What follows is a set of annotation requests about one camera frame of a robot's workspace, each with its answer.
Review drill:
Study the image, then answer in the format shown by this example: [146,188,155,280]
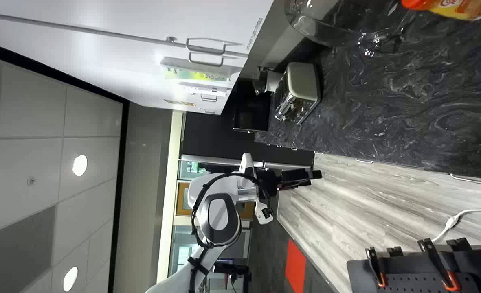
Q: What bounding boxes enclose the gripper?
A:
[258,168,323,201]

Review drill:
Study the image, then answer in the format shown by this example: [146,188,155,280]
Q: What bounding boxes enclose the white cabinet door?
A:
[0,12,249,92]
[0,0,275,57]

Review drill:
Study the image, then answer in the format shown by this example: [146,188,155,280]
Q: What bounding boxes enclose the black microwave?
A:
[231,94,272,133]

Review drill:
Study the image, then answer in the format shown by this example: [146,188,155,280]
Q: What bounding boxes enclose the red floor mat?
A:
[285,239,307,293]

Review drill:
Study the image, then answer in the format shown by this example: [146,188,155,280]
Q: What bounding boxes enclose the silver and cream toaster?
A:
[272,62,322,125]

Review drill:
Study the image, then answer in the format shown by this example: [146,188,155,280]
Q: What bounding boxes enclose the black clamp with orange grip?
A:
[417,238,461,292]
[365,247,389,288]

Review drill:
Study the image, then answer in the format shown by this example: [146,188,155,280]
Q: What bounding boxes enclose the window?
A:
[169,225,251,279]

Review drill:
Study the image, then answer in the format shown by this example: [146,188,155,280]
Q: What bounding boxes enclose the green paper label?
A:
[165,68,229,83]

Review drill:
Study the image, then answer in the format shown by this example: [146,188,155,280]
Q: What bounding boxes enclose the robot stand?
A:
[346,237,481,293]

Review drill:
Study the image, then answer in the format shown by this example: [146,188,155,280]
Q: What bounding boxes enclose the clear glass jug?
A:
[284,0,413,57]

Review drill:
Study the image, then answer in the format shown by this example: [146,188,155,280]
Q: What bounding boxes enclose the round ceiling light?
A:
[72,154,88,177]
[63,266,79,292]

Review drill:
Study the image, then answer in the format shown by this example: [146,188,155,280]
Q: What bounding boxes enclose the white upper cabinets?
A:
[0,0,275,116]

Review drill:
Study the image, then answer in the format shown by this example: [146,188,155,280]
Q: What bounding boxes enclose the orange capped bottle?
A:
[400,0,481,21]

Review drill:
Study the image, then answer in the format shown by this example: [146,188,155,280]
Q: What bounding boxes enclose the grey ceiling vent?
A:
[0,205,57,293]

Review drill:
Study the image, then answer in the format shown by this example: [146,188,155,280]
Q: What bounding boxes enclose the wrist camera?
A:
[254,199,275,225]

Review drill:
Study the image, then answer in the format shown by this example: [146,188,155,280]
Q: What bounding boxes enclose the white cable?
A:
[431,199,481,244]

